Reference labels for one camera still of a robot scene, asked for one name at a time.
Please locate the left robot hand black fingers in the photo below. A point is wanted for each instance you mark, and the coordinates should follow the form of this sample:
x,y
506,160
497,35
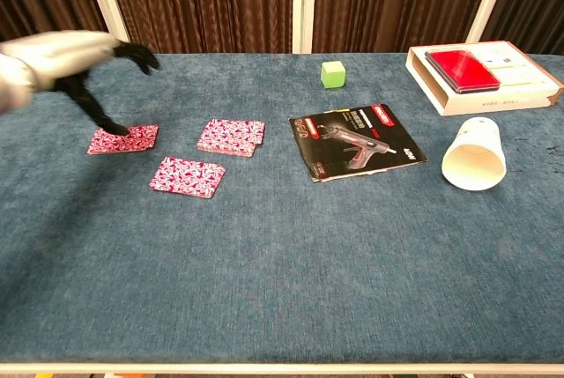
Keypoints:
x,y
66,54

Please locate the red patterned playing card pile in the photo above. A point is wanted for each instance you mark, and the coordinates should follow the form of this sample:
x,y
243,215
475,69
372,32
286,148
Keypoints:
x,y
187,177
132,143
231,136

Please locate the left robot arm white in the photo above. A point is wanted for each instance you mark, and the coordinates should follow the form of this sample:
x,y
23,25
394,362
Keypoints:
x,y
13,87

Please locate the green cube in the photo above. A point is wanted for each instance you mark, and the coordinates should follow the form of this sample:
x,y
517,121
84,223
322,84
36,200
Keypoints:
x,y
332,75

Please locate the blue table cloth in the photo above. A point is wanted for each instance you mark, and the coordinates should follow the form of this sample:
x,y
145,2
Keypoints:
x,y
282,241

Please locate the black glue gun booklet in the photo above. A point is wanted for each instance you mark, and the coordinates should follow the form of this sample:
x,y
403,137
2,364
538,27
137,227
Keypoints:
x,y
352,144

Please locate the red phone case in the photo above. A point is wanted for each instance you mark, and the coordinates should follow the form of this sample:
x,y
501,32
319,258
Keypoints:
x,y
462,70

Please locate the white paper cup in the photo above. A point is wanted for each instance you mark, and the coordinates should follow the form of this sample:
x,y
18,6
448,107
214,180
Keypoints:
x,y
473,166

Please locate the white cardboard box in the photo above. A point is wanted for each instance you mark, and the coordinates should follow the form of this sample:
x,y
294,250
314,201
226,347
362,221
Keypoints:
x,y
522,76

